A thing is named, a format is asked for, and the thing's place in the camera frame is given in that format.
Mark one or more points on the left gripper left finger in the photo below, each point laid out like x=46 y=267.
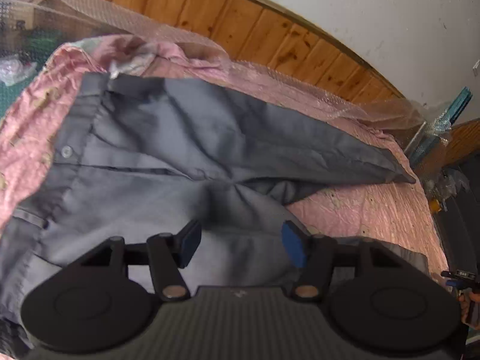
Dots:
x=188 y=240

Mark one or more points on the teal glass panels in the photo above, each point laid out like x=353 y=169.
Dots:
x=430 y=134

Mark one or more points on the grey trousers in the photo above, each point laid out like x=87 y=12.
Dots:
x=140 y=156

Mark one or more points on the white plastic bag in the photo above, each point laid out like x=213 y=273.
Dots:
x=13 y=71

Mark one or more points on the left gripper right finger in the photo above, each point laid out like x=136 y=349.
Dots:
x=297 y=243

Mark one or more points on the person's right hand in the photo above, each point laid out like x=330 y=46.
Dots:
x=466 y=299

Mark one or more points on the wooden headboard with gold trim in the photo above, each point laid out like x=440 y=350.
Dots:
x=256 y=32

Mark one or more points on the pink teddy bear quilt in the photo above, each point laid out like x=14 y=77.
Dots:
x=394 y=213

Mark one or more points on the clear bubble wrap sheet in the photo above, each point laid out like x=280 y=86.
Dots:
x=84 y=17

